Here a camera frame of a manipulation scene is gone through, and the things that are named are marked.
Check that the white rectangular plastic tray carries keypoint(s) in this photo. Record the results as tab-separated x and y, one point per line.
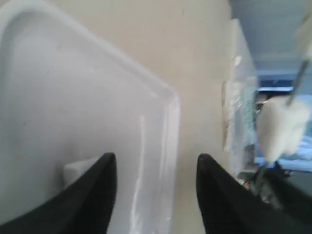
65	96

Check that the white foam piece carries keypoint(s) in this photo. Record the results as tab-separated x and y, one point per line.
280	126
73	171

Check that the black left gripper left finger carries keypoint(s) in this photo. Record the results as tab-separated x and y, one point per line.
84	207

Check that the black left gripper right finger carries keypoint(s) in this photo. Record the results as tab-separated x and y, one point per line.
228	208

